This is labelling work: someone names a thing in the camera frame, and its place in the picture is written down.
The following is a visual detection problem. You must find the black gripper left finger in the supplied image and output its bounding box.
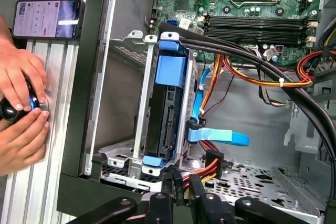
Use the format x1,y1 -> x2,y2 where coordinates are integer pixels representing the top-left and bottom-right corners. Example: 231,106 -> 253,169
65,170 -> 185,224

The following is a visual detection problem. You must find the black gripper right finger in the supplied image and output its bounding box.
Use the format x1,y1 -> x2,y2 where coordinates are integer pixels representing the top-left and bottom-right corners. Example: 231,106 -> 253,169
188,174 -> 328,224

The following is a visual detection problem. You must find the disk power wire black plug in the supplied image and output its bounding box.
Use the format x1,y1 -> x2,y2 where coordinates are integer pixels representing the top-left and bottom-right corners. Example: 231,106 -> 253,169
181,140 -> 224,199

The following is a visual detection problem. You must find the hard disk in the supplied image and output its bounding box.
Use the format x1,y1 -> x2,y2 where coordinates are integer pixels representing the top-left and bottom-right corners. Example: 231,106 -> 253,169
141,39 -> 200,169

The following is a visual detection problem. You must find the round black tool blue ring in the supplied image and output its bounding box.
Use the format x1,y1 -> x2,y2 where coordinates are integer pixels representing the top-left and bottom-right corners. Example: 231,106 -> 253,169
0,82 -> 49,130

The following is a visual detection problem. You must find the metal disk bay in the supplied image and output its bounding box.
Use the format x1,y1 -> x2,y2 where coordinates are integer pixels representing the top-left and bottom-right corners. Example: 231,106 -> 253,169
98,29 -> 208,190

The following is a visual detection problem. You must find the person right hand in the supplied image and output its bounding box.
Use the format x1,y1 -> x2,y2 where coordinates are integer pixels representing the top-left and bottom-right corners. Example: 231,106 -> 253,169
0,110 -> 51,177

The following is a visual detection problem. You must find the person left hand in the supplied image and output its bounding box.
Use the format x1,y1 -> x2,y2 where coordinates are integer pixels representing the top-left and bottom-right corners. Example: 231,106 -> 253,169
0,37 -> 49,112

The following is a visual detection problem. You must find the black PC case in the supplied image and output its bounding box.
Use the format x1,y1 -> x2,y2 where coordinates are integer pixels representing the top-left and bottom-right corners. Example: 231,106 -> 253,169
56,0 -> 336,224

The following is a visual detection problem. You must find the black RAM slot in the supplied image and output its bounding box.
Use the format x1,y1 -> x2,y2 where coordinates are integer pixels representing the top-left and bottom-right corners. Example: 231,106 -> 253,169
204,14 -> 320,29
204,28 -> 317,46

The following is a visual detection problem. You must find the green motherboard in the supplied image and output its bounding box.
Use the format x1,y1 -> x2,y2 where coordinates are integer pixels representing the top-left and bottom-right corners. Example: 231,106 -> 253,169
149,0 -> 330,69

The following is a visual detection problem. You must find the black smartphone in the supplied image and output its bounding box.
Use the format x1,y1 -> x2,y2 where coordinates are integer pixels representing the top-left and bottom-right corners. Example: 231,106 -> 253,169
12,0 -> 86,41

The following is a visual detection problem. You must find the blue data wire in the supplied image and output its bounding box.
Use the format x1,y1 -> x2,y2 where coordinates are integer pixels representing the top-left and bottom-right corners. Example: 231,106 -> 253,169
185,65 -> 250,146

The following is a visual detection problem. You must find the grey wire bundle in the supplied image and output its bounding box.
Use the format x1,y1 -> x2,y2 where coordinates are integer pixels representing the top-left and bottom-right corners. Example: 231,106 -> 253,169
257,62 -> 292,107

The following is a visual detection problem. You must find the orange yellow power wire bundle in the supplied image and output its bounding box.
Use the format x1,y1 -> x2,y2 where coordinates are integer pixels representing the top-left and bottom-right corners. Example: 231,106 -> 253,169
203,49 -> 336,116

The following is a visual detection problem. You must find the black cable bundle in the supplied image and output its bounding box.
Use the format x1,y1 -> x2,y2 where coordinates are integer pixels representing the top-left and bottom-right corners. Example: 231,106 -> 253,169
159,22 -> 336,175

